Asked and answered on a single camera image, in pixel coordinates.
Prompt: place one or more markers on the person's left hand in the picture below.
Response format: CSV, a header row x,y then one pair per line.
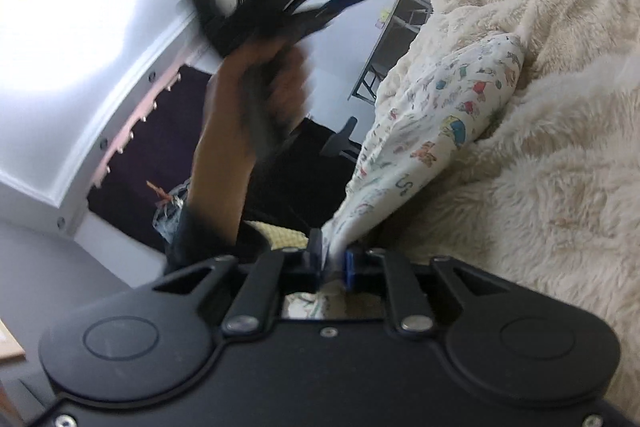
x,y
222,102

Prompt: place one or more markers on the light wooden board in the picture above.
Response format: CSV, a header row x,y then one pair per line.
x,y
9,342

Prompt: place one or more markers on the cream fluffy blanket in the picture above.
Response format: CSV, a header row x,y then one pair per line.
x,y
550,157

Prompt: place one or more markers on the white folding table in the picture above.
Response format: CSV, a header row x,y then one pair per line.
x,y
389,15

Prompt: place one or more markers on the cream cartoon print pants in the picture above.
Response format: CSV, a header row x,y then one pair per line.
x,y
425,117

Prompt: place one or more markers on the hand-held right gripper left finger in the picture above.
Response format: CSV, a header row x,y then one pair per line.
x,y
315,267

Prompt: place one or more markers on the grey chair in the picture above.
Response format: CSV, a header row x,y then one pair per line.
x,y
345,137

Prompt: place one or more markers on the yellow waffle towel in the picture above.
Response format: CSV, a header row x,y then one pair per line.
x,y
280,237

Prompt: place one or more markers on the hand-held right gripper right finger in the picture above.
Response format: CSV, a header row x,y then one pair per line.
x,y
351,272

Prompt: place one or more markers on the yellow item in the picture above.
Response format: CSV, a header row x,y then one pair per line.
x,y
383,18

